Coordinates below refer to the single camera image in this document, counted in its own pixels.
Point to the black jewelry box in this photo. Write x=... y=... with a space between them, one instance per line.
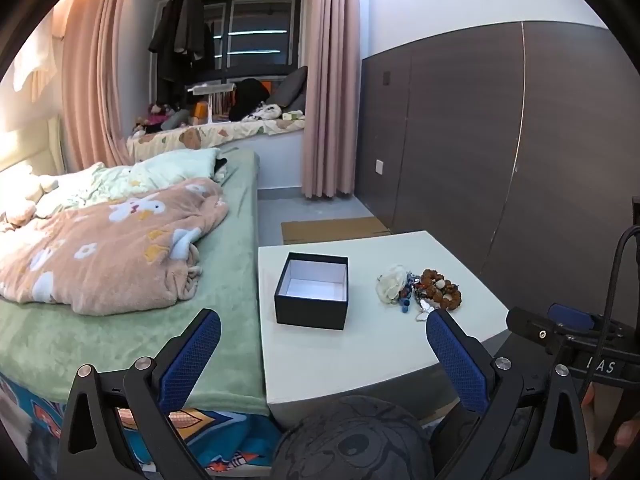
x=310 y=317

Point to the white wall socket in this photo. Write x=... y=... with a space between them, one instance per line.
x=380 y=166

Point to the dark framed window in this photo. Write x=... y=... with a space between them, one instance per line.
x=255 y=35

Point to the grey pillow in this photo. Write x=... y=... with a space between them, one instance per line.
x=290 y=90

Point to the bed with green sheet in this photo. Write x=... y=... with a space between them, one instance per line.
x=150 y=350

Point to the pink curtain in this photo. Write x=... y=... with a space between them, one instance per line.
x=330 y=85
x=95 y=85

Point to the white low table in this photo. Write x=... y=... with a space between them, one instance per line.
x=375 y=350

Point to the dark hanging jacket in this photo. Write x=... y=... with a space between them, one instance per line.
x=162 y=45
x=192 y=25

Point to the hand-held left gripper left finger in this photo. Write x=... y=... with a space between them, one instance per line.
x=192 y=355

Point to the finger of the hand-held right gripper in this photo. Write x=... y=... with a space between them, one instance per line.
x=570 y=314

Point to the light green quilt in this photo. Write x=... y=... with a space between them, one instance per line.
x=170 y=165

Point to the cream plush pillow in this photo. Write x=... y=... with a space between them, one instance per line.
x=20 y=195

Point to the blue cartoon bed sheet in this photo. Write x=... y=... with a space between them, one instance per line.
x=225 y=435

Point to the pile of plush toys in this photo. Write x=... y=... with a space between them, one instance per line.
x=160 y=117

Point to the flat cardboard sheet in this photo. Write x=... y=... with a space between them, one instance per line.
x=330 y=230

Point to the white butterfly pendant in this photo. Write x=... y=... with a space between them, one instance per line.
x=425 y=307

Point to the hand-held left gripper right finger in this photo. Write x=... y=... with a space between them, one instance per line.
x=457 y=360

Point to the white desk lamp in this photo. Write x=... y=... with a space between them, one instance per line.
x=212 y=91

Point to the printed window seat mat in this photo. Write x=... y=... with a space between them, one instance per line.
x=200 y=137

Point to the pink printed fleece blanket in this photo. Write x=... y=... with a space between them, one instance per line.
x=110 y=260

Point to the black bag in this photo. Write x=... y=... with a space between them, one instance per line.
x=250 y=100

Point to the pale green box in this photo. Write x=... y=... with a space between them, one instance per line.
x=293 y=116

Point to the white fabric flower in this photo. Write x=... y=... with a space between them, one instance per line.
x=390 y=282

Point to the person's right hand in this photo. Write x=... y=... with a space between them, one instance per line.
x=627 y=432

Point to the white hanging cloth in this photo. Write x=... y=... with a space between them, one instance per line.
x=35 y=75

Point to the white headboard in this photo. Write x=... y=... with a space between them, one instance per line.
x=30 y=150

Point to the dark patterned round cushion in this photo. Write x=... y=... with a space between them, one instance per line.
x=350 y=440

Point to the orange box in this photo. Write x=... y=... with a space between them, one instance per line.
x=200 y=112

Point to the white spotted plush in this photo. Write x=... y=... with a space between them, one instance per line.
x=265 y=111

